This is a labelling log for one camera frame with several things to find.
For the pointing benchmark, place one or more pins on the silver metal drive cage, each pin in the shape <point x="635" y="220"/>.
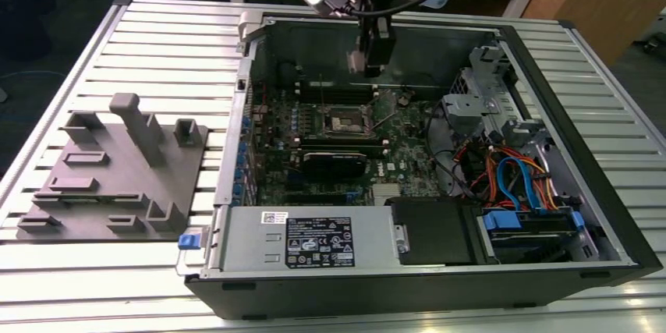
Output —
<point x="469" y="110"/>

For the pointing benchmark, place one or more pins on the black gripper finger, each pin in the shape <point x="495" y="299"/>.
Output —
<point x="381" y="48"/>
<point x="365" y="32"/>

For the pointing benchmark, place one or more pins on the hard disk in blue carrier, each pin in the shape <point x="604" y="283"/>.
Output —
<point x="500" y="220"/>

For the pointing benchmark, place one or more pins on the RAM stick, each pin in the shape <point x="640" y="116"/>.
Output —
<point x="313" y="84"/>

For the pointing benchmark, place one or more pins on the CPU socket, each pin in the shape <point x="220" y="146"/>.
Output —
<point x="344" y="120"/>

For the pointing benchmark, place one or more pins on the green motherboard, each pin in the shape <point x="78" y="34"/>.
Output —
<point x="412" y="149"/>

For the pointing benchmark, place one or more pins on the black open PC case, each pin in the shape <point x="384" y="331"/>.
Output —
<point x="365" y="298"/>

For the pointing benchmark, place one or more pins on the black RAM slot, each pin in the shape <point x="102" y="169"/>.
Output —
<point x="344" y="141"/>
<point x="344" y="150"/>

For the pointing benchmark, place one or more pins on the silver power supply unit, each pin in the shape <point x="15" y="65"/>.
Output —
<point x="245" y="239"/>

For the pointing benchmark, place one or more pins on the blue plastic latch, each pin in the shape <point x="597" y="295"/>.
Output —
<point x="189" y="242"/>

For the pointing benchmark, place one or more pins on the grey parts rack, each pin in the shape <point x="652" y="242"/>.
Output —
<point x="130" y="192"/>

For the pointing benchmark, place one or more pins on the round coin battery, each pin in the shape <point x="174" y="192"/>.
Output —
<point x="406" y="100"/>

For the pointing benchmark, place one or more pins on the black plastic cover box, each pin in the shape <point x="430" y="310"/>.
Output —
<point x="432" y="231"/>

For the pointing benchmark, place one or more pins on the black expansion slot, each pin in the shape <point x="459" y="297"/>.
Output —
<point x="313" y="197"/>

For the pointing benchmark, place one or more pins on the chair wheel base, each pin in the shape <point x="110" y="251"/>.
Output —
<point x="657" y="42"/>

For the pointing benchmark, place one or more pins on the black graphics card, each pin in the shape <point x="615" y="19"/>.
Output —
<point x="333" y="167"/>

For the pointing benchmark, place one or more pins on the silver chipset heatsink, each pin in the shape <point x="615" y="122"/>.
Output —
<point x="389" y="189"/>

